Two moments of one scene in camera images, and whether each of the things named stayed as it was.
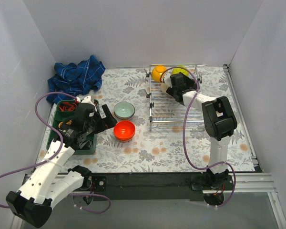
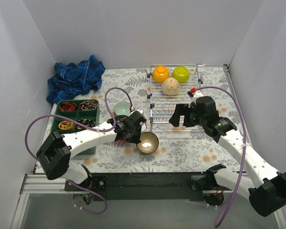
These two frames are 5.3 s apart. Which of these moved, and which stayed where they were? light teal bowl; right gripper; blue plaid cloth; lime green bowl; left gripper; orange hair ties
Moved: right gripper; left gripper
Stayed: light teal bowl; lime green bowl; blue plaid cloth; orange hair ties
